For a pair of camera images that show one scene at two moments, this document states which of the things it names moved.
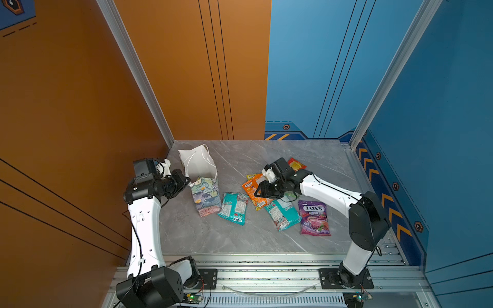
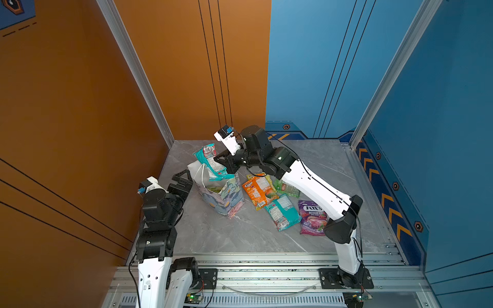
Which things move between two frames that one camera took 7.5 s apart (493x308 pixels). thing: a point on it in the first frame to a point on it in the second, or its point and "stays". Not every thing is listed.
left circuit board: (191, 298) stays
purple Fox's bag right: (313, 218) stays
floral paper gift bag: (202, 174) to (224, 196)
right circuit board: (355, 299) stays
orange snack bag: (258, 201) stays
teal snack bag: (285, 214) stays
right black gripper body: (274, 189) to (246, 158)
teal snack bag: (234, 207) to (215, 171)
